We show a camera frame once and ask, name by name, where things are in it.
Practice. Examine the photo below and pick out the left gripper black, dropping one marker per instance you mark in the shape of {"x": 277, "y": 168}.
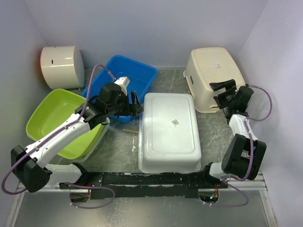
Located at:
{"x": 135, "y": 109}

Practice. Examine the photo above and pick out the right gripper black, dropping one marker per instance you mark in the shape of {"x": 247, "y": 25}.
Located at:
{"x": 229, "y": 84}

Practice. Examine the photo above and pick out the beige perforated plastic basket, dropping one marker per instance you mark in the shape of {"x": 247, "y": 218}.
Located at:
{"x": 206, "y": 66}

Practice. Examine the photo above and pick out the blue plastic tray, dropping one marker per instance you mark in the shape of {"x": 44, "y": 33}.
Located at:
{"x": 132, "y": 73}

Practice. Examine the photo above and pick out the white plastic tub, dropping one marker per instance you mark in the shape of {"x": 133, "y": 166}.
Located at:
{"x": 168, "y": 135}

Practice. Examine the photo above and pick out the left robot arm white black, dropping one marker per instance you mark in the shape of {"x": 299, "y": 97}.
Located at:
{"x": 29, "y": 164}

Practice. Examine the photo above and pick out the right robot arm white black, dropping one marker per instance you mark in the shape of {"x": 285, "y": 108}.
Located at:
{"x": 245, "y": 153}

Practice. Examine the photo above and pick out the white cylindrical container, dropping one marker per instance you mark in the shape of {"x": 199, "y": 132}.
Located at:
{"x": 62, "y": 67}

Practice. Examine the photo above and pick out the small yellow stick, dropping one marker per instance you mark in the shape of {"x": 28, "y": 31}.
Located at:
{"x": 132, "y": 131}

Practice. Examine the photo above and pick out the clear plastic tray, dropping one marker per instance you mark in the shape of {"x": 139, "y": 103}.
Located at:
{"x": 101, "y": 130}

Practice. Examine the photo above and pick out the green plastic basin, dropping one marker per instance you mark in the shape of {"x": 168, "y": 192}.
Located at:
{"x": 56, "y": 108}

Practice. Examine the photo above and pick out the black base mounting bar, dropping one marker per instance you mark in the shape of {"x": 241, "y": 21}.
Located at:
{"x": 136, "y": 185}

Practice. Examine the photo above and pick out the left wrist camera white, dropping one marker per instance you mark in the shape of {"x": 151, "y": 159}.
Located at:
{"x": 123, "y": 82}

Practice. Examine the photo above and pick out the aluminium rail frame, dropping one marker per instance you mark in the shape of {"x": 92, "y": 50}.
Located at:
{"x": 245, "y": 204}

